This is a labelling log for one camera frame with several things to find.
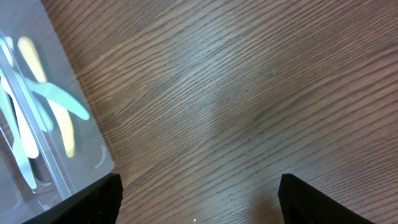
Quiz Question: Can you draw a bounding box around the clear plastic container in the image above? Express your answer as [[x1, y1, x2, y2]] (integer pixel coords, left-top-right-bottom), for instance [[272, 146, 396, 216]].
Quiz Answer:
[[1, 0, 113, 223]]

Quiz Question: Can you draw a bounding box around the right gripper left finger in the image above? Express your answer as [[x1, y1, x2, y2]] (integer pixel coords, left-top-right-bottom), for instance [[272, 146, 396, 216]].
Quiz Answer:
[[24, 173, 123, 224]]

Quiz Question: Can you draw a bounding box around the cream yellow plastic knife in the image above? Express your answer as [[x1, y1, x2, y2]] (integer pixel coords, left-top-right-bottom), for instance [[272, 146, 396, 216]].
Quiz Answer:
[[17, 37, 75, 157]]

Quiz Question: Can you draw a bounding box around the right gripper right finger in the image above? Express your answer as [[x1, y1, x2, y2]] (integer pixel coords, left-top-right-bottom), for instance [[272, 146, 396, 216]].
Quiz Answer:
[[278, 174, 373, 224]]

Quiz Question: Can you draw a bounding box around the pale blue plastic knife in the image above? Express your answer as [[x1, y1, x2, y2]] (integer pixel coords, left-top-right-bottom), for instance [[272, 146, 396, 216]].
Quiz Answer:
[[1, 87, 37, 190]]

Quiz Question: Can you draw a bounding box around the white plastic knife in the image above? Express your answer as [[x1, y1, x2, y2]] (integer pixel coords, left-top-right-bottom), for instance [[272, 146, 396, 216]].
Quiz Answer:
[[1, 78, 39, 159], [1, 37, 53, 132]]

